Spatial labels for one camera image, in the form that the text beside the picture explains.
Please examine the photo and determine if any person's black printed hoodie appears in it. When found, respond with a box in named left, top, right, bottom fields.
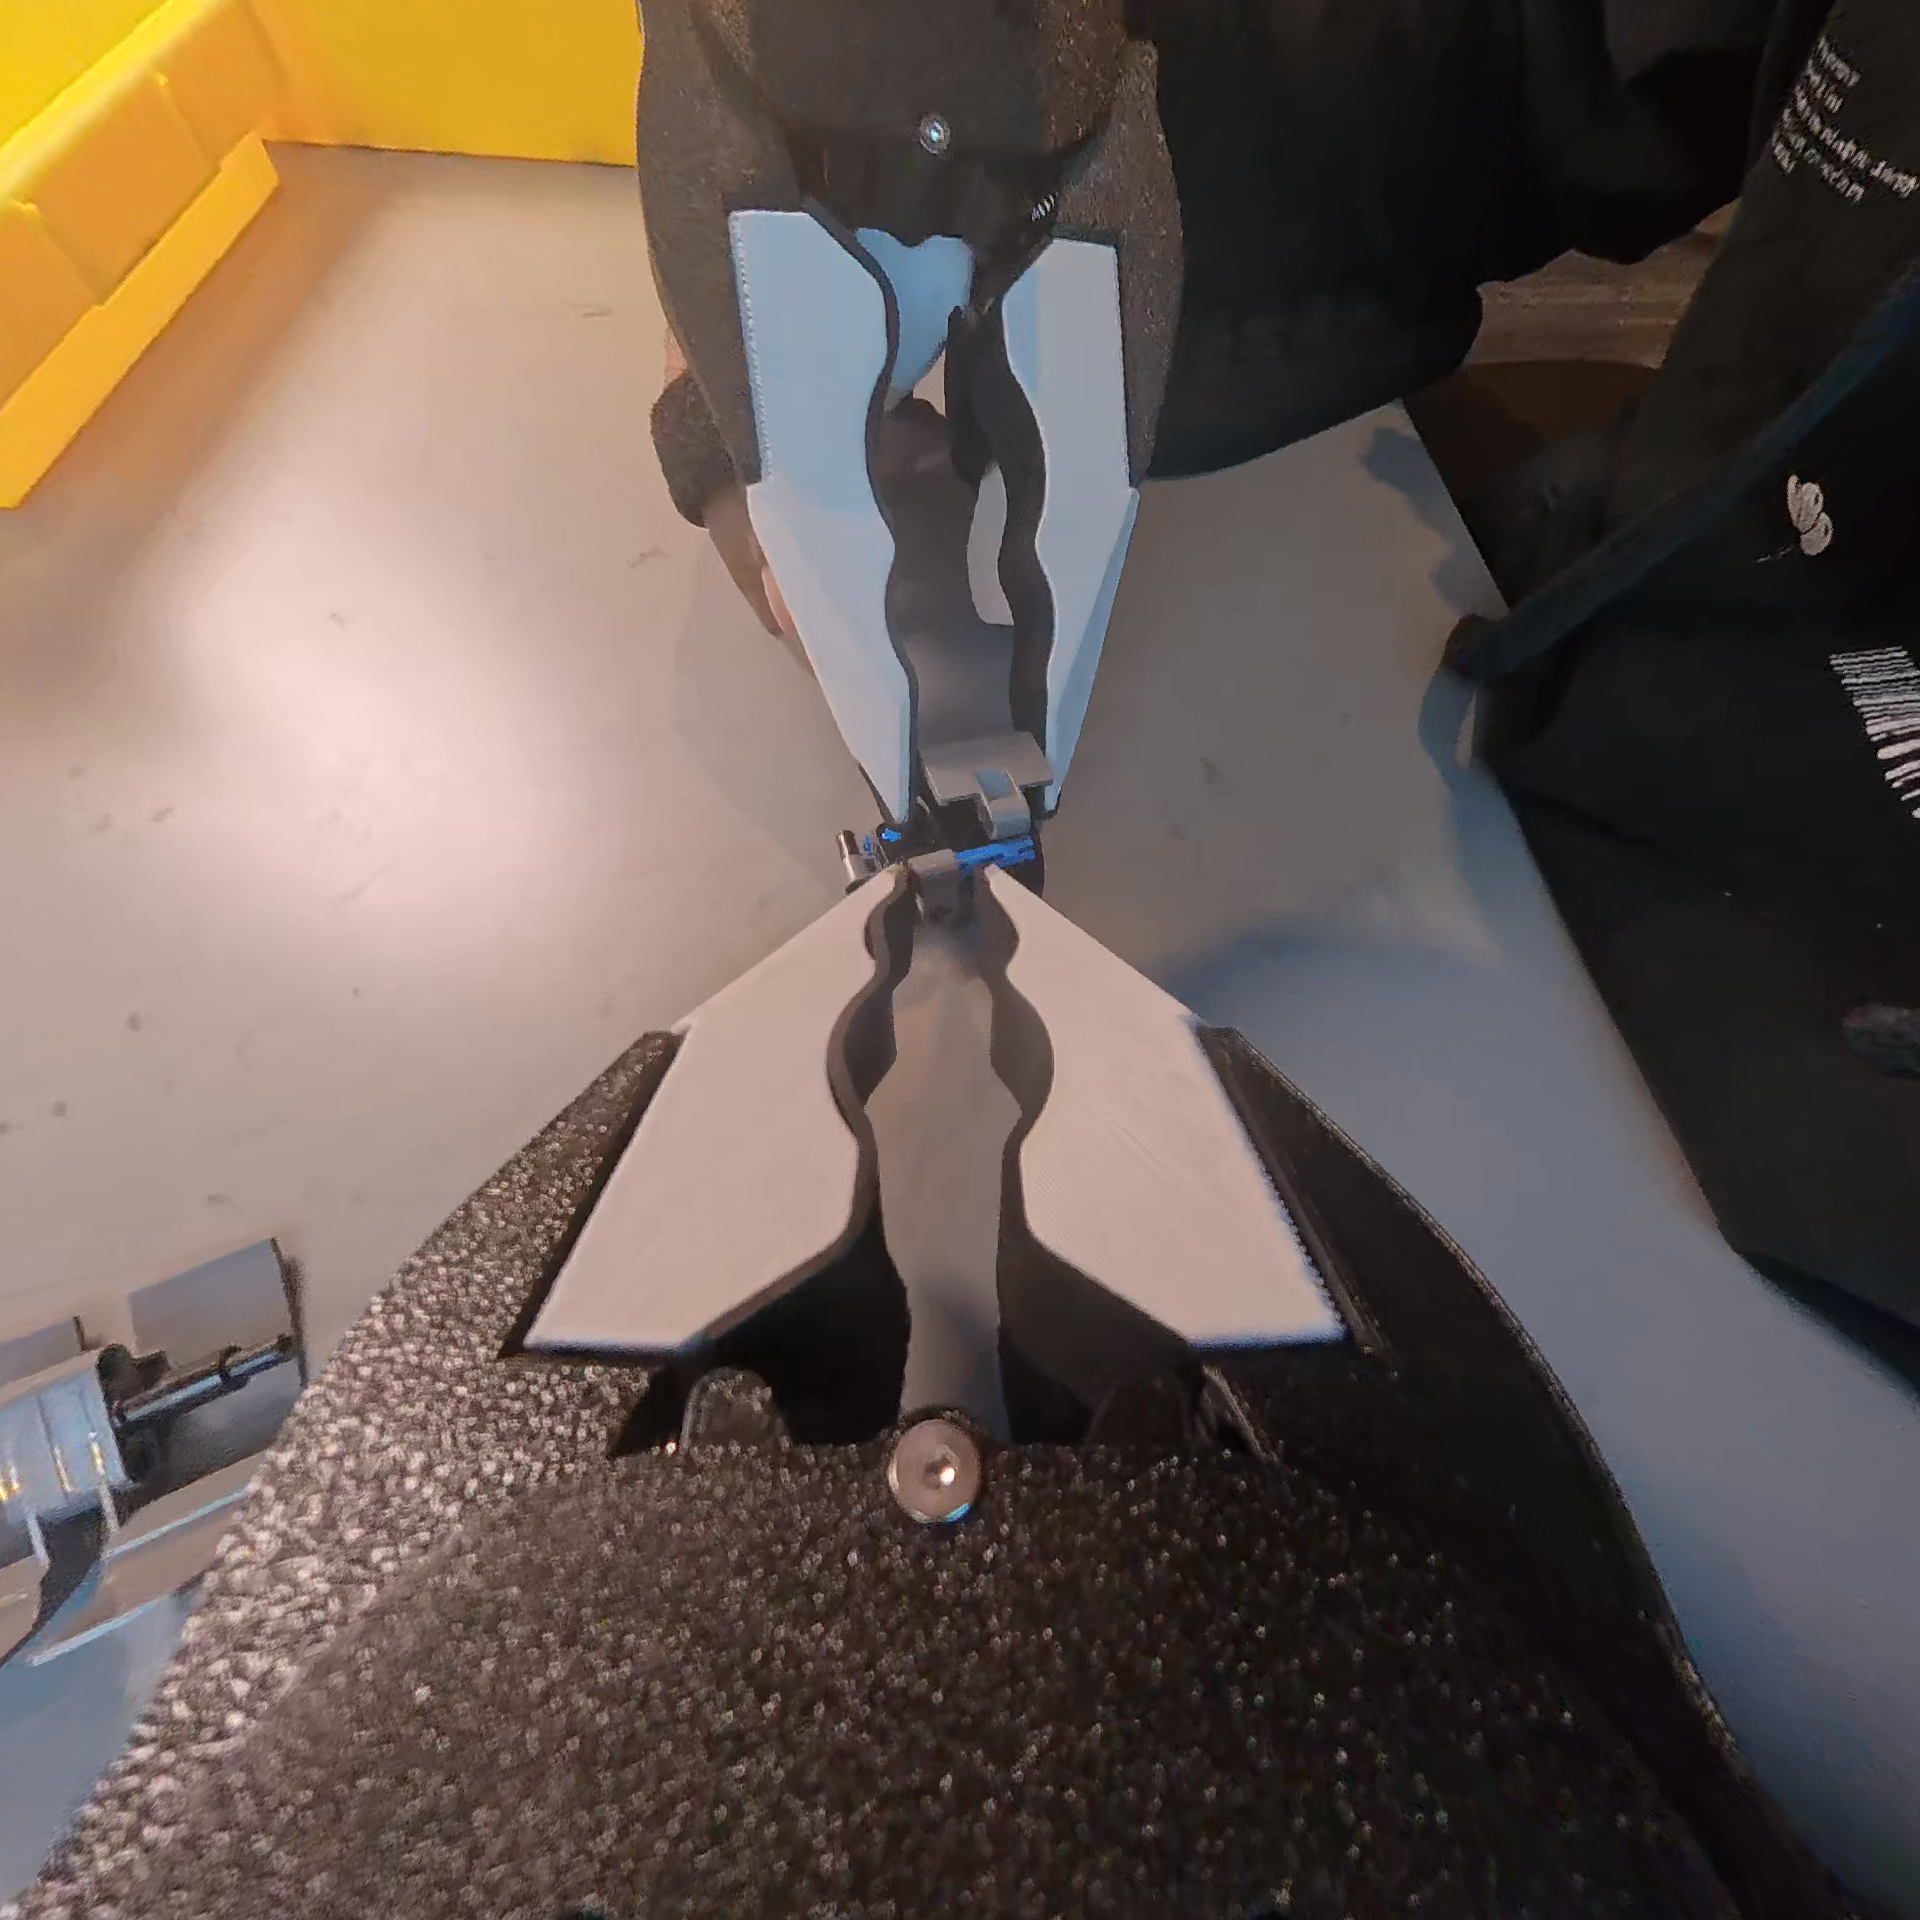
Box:
left=1447, top=0, right=1920, bottom=1373

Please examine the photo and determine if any grey toy panel assembly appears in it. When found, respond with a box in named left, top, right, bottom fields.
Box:
left=0, top=1237, right=308, bottom=1670

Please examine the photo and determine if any grey desk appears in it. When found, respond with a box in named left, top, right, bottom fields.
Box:
left=0, top=141, right=1920, bottom=1920

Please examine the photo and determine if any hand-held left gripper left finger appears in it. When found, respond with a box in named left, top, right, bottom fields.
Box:
left=521, top=866, right=921, bottom=1419

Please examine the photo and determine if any black shoulder strap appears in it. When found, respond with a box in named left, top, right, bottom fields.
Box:
left=1447, top=263, right=1920, bottom=684

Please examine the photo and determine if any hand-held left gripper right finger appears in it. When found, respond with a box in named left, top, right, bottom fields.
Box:
left=972, top=866, right=1346, bottom=1419

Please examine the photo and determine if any grey toy bracket piece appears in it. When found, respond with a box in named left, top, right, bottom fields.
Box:
left=919, top=730, right=1056, bottom=842

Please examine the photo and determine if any black toy wheel assembly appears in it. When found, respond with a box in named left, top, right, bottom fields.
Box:
left=832, top=802, right=1047, bottom=940

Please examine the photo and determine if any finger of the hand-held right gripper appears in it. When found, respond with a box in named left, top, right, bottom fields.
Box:
left=984, top=240, right=1144, bottom=816
left=727, top=207, right=916, bottom=823

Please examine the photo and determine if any person's right hand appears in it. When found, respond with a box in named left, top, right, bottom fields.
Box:
left=701, top=483, right=801, bottom=645

